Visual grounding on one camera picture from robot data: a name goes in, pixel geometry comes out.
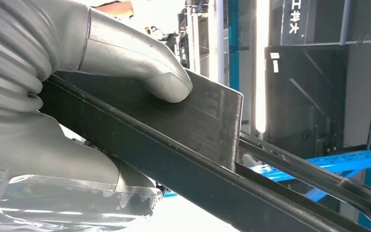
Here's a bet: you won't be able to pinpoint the blue metal shelf rack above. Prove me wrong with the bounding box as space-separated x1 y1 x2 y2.
249 146 371 203

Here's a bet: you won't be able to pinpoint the vertical white light strip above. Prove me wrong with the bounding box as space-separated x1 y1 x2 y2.
255 0 270 133

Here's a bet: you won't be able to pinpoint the black metal cabinet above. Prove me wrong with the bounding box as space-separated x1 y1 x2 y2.
265 43 349 159

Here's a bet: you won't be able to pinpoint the dark sign white characters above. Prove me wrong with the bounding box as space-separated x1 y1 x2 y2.
281 0 314 45

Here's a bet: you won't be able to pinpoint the grey metal pole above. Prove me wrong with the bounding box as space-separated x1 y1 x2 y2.
339 0 353 45

